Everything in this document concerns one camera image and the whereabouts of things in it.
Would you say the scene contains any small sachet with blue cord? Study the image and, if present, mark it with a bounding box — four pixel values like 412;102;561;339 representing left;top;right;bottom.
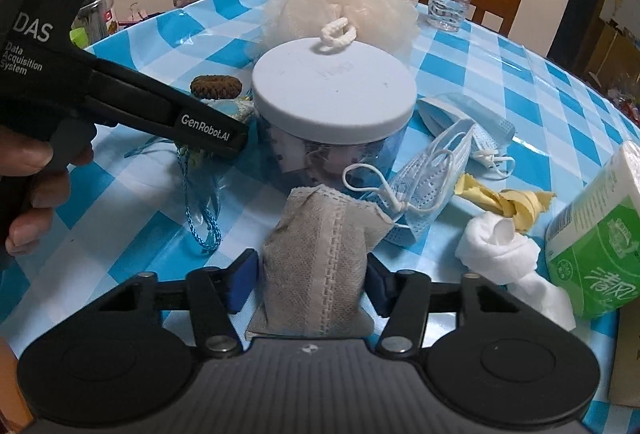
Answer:
124;96;256;255

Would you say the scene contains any cardboard box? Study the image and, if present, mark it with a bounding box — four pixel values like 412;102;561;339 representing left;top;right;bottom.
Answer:
607;299;640;410

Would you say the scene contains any yellow cloth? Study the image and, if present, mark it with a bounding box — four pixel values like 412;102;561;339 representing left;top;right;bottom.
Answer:
454;173;557;235

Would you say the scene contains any white round object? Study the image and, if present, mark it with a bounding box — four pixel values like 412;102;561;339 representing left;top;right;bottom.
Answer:
251;38;417;195

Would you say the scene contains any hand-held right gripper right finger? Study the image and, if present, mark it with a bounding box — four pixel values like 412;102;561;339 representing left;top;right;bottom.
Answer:
366;253;531;356

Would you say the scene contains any glass jar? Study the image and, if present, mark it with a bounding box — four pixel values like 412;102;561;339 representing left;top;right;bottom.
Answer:
75;0;118;49

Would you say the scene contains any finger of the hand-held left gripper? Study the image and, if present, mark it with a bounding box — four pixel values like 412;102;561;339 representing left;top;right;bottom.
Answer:
86;58;251;159

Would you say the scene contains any person's left hand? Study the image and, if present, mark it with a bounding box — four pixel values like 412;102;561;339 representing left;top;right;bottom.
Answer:
0;124;96;255

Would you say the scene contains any grey fabric pouch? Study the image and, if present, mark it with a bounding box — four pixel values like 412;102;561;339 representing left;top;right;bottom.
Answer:
245;186;392;341

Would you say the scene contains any pile of cardboard boxes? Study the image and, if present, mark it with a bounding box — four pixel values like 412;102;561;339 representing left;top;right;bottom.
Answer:
585;16;640;115

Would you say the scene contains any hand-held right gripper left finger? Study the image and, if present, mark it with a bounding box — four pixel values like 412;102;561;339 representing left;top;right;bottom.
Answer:
97;249;261;356

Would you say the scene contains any blue face mask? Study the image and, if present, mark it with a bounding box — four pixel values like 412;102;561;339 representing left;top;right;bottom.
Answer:
417;94;517;179
342;118;477;245

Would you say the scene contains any green toilet paper roll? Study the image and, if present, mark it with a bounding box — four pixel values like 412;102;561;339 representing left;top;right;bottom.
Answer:
544;140;640;321

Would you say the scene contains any blue checked tablecloth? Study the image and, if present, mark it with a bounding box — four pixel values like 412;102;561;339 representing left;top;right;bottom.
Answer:
0;0;640;434

